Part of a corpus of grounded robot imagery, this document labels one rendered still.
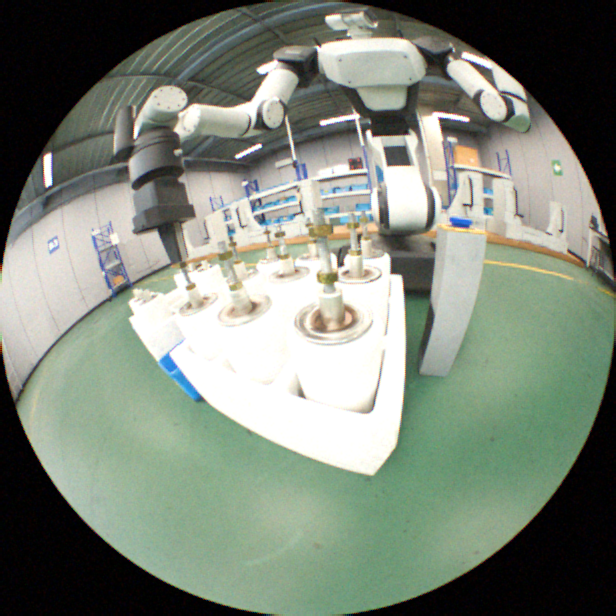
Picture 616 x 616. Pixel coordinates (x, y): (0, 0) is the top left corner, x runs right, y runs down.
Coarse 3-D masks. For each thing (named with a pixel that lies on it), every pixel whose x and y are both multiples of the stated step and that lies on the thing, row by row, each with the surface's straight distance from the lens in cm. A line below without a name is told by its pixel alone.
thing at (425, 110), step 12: (420, 108) 739; (432, 108) 752; (432, 120) 727; (432, 132) 706; (432, 144) 690; (432, 156) 677; (432, 168) 667; (444, 168) 679; (432, 180) 664; (444, 180) 671; (444, 192) 667; (444, 204) 664
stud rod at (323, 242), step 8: (320, 208) 14; (312, 216) 14; (320, 216) 14; (320, 224) 14; (320, 240) 14; (328, 240) 14; (320, 248) 14; (328, 248) 14; (320, 256) 14; (328, 256) 14; (320, 264) 15; (328, 264) 14; (328, 272) 15; (328, 288) 15
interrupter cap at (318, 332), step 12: (348, 300) 19; (300, 312) 18; (312, 312) 18; (348, 312) 18; (360, 312) 17; (372, 312) 17; (300, 324) 17; (312, 324) 16; (324, 324) 16; (348, 324) 16; (360, 324) 16; (372, 324) 16; (300, 336) 15; (312, 336) 15; (324, 336) 15; (336, 336) 15; (348, 336) 14; (360, 336) 15
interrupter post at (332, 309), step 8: (336, 288) 16; (320, 296) 15; (328, 296) 15; (336, 296) 15; (320, 304) 16; (328, 304) 15; (336, 304) 15; (328, 312) 15; (336, 312) 15; (344, 312) 17; (328, 320) 16; (336, 320) 16
